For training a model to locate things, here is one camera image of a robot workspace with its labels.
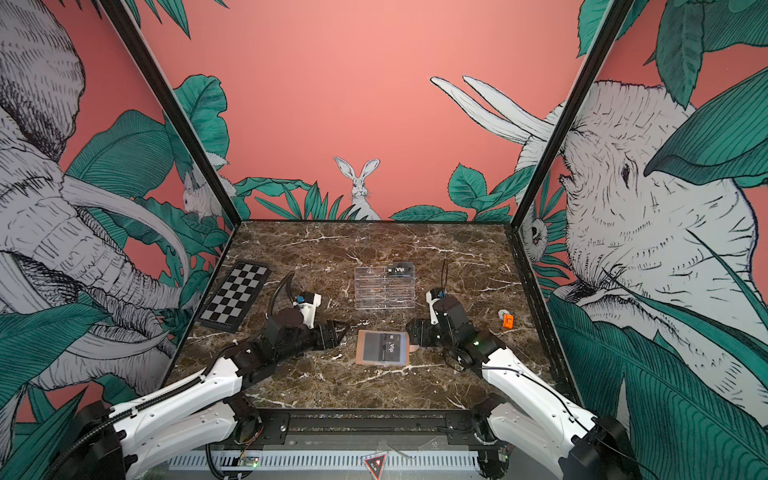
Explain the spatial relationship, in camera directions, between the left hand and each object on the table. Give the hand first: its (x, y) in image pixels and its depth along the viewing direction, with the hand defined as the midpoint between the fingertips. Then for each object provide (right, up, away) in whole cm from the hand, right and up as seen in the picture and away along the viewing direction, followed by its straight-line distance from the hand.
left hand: (345, 324), depth 79 cm
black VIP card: (+12, -9, +9) cm, 17 cm away
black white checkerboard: (-38, +5, +14) cm, 41 cm away
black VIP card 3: (+15, +13, +16) cm, 26 cm away
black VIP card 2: (+19, +15, +17) cm, 30 cm away
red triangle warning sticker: (+9, -30, -10) cm, 33 cm away
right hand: (+19, 0, +2) cm, 20 cm away
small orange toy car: (+49, -2, +12) cm, 51 cm away
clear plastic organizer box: (+10, +8, +16) cm, 21 cm away
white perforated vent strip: (-4, -31, -9) cm, 32 cm away
